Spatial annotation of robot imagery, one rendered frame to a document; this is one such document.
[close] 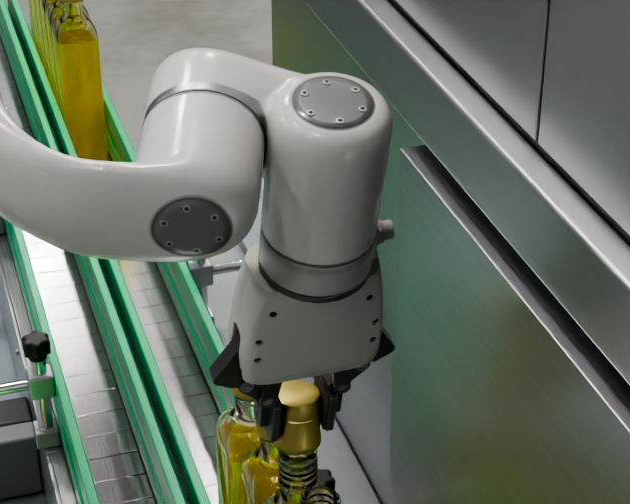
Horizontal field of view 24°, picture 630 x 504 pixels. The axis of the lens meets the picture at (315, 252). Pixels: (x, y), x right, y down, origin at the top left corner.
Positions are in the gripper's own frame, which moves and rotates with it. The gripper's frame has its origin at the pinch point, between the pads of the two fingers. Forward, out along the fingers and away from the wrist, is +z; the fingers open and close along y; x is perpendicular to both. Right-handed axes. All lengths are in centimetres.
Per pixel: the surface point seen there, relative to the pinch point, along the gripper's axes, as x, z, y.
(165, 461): -17.1, 27.4, 5.6
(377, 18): -24.8, -15.0, -13.1
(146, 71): -288, 199, -54
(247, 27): -312, 206, -94
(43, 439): -31, 39, 15
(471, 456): 5.9, 2.5, -11.9
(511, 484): 11.7, -1.8, -11.8
